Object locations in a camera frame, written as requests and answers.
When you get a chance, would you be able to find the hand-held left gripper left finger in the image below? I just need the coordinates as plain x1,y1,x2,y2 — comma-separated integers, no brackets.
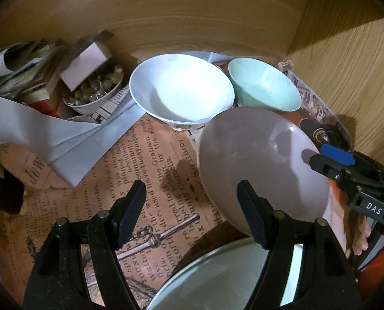
24,181,147,310

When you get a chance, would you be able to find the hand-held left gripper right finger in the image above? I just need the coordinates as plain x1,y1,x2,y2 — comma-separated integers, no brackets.
237,180,360,310

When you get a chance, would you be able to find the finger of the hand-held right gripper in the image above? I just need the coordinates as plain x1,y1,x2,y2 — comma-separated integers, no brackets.
320,144,384,184
309,154,384,197

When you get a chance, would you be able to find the pink bowl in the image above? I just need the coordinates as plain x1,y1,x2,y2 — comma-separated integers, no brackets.
197,106,331,236

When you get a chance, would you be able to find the pale mint green plate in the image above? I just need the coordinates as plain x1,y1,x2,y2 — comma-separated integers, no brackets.
145,241,304,310

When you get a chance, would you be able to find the mint green bowl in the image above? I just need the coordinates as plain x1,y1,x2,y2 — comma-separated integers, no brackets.
227,57,302,112

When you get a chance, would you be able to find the white bowl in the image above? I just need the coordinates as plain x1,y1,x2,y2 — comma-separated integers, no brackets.
129,53,235,126

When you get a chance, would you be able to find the person's right hand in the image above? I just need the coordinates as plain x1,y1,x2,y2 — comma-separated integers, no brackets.
350,213,384,256

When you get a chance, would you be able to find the person's orange clothing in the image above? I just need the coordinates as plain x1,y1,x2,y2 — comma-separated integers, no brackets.
328,174,384,265

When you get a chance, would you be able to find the newspaper print mat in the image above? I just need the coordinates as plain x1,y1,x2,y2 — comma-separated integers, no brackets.
0,52,351,310

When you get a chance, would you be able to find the white paper sheet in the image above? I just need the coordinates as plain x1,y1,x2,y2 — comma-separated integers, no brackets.
0,86,147,188

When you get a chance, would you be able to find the small bowl of trinkets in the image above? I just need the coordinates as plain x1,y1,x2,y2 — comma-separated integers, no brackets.
63,65,125,115

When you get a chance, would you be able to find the white card box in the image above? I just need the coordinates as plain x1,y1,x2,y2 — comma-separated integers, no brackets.
59,30,113,91

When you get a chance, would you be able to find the stack of papers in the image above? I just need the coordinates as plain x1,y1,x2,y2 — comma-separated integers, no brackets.
0,48,70,105

